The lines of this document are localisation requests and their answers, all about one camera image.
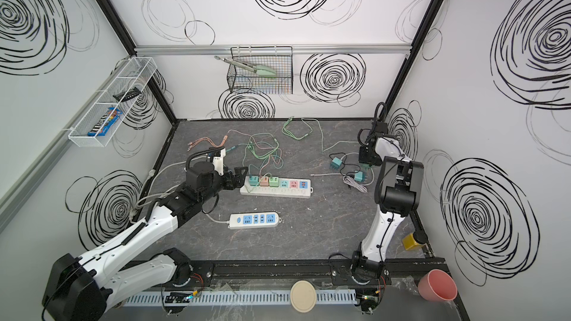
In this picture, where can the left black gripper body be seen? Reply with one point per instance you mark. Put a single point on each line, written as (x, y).
(238, 177)

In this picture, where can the pink cup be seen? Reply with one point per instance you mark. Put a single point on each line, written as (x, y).
(437, 286)

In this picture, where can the clear wall shelf basket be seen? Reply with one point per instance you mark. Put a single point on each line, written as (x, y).
(132, 72)

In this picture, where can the light green plug adapter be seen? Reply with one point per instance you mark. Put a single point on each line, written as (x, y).
(274, 182)

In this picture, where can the green tongs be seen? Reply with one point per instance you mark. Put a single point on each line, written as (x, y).
(259, 70)

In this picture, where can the long colourful power strip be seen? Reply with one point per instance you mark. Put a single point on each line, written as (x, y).
(293, 188)

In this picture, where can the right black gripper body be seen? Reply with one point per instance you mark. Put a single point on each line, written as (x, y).
(369, 155)

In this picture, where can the beige round lid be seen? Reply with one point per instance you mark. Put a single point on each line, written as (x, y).
(303, 296)

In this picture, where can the black wire basket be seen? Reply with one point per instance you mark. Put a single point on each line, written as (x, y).
(277, 57)

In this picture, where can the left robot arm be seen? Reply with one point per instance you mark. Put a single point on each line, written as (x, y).
(86, 287)

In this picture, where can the short blue power strip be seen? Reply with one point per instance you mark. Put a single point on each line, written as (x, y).
(239, 221)

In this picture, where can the black remote control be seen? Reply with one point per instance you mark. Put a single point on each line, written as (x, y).
(127, 95)

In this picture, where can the yellow block with black cap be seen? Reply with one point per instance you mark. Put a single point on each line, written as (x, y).
(416, 240)

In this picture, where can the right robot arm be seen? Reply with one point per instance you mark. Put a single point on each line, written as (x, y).
(397, 193)

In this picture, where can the blue candy packet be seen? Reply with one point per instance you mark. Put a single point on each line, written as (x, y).
(104, 124)

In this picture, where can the pink plug adapter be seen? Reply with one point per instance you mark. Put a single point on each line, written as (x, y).
(264, 181)

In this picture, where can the white slotted cable duct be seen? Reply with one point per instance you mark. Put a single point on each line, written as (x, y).
(173, 299)

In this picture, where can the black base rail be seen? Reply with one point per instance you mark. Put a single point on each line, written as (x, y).
(330, 271)

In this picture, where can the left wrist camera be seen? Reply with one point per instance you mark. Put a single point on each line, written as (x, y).
(217, 159)

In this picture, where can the teal plug adapter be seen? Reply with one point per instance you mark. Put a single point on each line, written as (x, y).
(254, 181)
(336, 163)

